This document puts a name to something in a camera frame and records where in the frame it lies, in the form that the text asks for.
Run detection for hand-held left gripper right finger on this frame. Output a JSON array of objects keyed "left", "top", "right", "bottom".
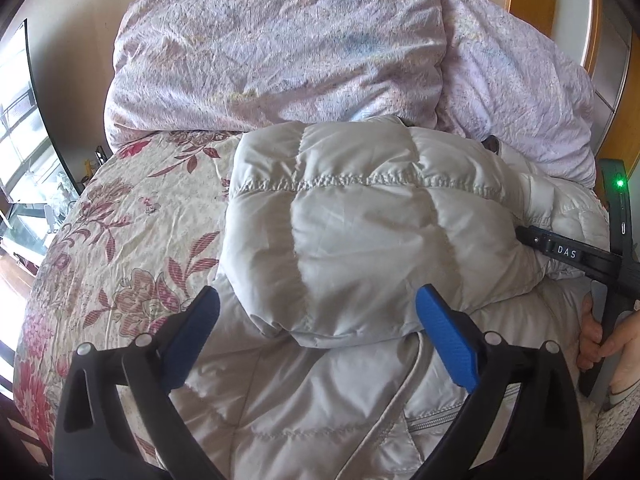
[{"left": 415, "top": 283, "right": 598, "bottom": 480}]

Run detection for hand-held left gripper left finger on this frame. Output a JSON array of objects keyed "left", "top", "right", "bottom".
[{"left": 52, "top": 285, "right": 223, "bottom": 480}]

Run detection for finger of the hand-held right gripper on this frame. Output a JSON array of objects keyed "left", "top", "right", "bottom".
[{"left": 515, "top": 225, "right": 549, "bottom": 260}]

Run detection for beige down jacket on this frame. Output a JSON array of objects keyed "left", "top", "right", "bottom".
[{"left": 155, "top": 115, "right": 613, "bottom": 480}]

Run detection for person's right hand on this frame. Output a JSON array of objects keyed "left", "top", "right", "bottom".
[{"left": 576, "top": 294, "right": 640, "bottom": 377}]

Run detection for floral quilted bedspread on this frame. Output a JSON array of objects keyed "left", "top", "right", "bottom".
[{"left": 12, "top": 129, "right": 251, "bottom": 466}]

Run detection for lilac floral pillow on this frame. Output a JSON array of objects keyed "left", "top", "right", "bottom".
[
  {"left": 439, "top": 0, "right": 597, "bottom": 183},
  {"left": 104, "top": 0, "right": 447, "bottom": 150}
]

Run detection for wooden headboard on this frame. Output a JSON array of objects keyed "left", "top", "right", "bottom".
[{"left": 505, "top": 0, "right": 640, "bottom": 191}]

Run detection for window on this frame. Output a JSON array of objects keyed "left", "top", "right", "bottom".
[{"left": 0, "top": 20, "right": 83, "bottom": 281}]

